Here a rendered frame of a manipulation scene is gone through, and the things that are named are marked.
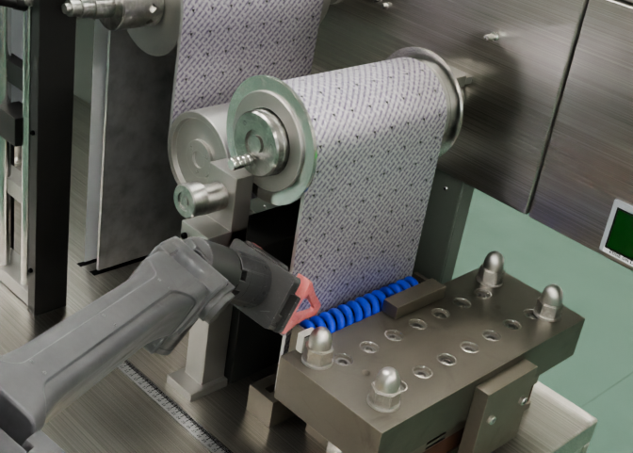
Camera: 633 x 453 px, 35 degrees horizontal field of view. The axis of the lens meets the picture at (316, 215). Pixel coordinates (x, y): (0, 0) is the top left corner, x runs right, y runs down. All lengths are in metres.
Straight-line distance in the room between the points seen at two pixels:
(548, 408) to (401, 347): 0.28
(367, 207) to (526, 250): 2.58
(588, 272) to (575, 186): 2.46
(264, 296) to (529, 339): 0.37
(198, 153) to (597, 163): 0.48
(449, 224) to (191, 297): 0.59
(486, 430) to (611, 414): 1.82
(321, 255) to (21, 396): 0.57
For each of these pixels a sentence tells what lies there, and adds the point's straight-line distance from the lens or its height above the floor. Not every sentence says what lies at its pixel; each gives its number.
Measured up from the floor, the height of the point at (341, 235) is 1.14.
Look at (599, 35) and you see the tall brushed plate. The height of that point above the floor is 1.40.
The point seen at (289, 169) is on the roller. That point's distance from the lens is 1.10.
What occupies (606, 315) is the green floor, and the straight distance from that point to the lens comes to 3.50.
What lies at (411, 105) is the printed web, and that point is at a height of 1.28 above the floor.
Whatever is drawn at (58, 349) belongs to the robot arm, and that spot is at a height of 1.27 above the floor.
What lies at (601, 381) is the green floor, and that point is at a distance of 3.16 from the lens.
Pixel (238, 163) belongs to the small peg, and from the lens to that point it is 1.10.
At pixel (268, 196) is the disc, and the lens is 1.14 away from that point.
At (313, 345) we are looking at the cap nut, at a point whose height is 1.06.
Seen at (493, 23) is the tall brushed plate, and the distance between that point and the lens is 1.31.
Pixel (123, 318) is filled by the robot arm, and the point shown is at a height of 1.24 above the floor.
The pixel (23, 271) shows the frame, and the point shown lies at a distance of 1.43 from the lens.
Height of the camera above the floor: 1.70
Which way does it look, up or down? 28 degrees down
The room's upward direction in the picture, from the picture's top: 9 degrees clockwise
